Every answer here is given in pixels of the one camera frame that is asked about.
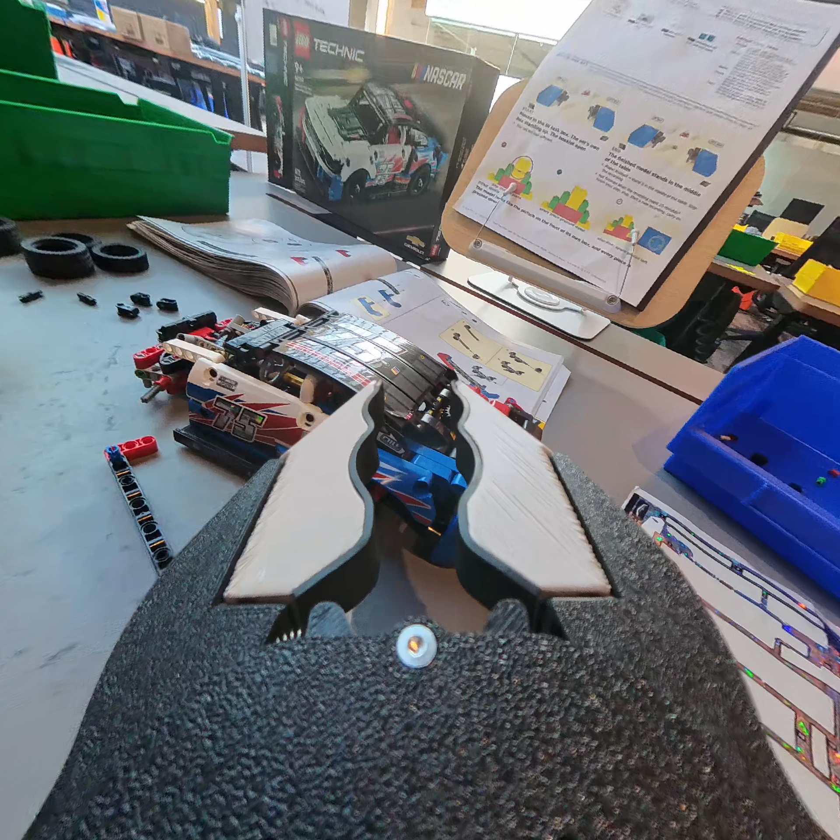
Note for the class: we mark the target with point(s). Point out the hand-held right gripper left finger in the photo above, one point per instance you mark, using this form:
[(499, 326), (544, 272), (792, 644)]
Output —
[(308, 512)]

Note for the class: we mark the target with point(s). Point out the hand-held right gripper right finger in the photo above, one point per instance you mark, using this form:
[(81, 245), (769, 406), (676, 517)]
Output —
[(531, 518)]

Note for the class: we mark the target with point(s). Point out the toy brick race car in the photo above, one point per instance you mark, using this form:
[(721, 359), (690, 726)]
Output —
[(262, 400)]

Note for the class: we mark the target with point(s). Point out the black beam with red elbow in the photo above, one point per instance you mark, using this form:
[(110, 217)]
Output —
[(141, 512)]

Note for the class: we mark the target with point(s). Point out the shiny sticker sheet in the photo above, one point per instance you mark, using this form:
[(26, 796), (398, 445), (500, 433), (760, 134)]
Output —
[(722, 577)]

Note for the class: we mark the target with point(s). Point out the blue plastic bin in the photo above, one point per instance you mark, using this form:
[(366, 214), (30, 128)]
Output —
[(754, 446)]

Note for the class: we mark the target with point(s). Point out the open instruction book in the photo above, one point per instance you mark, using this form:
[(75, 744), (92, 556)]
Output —
[(249, 256)]

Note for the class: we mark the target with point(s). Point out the black toy tyre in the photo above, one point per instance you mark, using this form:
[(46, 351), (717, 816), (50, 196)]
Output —
[(6, 239), (52, 266), (79, 236), (121, 264)]

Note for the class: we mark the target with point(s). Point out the wooden document stand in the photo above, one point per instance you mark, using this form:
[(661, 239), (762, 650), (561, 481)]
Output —
[(715, 249)]

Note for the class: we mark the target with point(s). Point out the small green bin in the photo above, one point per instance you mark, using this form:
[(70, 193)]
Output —
[(748, 246)]

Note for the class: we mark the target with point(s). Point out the yellow plastic bin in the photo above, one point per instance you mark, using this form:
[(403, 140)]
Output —
[(817, 285)]

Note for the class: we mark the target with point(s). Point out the black toy set box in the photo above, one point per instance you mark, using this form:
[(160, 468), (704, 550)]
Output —
[(367, 131)]

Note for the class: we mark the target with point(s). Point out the green plastic bin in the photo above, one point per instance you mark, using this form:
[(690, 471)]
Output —
[(98, 164), (26, 33)]

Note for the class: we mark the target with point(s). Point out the printed instruction sheet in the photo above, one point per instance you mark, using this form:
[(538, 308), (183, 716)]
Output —
[(656, 131)]

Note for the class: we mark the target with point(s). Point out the storage shelf with boxes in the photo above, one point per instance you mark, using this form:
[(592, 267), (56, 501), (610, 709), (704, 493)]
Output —
[(164, 39)]

